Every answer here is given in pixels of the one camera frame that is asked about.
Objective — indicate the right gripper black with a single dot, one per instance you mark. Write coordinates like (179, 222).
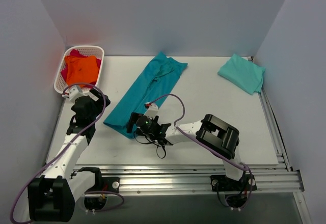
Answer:
(131, 122)

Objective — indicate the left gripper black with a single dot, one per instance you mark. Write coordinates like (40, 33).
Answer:
(101, 100)

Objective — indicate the teal t-shirt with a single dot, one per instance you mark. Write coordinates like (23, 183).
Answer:
(158, 78)

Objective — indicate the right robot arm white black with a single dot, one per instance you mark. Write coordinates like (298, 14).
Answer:
(212, 133)

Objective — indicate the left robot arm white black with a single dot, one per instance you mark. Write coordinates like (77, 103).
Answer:
(52, 195)

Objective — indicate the white perforated plastic basket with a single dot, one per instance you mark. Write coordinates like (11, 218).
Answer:
(84, 50)

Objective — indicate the orange t-shirt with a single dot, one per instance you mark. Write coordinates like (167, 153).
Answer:
(81, 69)

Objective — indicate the magenta t-shirt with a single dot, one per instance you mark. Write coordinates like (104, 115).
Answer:
(80, 68)

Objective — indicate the folded mint green t-shirt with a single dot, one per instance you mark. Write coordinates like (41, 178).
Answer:
(243, 73)

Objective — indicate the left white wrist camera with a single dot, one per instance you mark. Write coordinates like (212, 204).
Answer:
(75, 92)

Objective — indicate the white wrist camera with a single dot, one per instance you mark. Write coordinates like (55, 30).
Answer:
(75, 92)
(151, 110)

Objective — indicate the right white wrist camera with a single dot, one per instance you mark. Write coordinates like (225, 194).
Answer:
(151, 110)

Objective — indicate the aluminium front rail frame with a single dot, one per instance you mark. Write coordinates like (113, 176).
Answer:
(151, 180)

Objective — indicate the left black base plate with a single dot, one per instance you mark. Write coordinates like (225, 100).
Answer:
(110, 184)

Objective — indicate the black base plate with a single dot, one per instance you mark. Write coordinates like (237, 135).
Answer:
(220, 183)
(110, 184)

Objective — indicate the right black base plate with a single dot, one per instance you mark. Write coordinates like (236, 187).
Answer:
(220, 183)

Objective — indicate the aluminium right side rail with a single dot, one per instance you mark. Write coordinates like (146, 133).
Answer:
(274, 129)

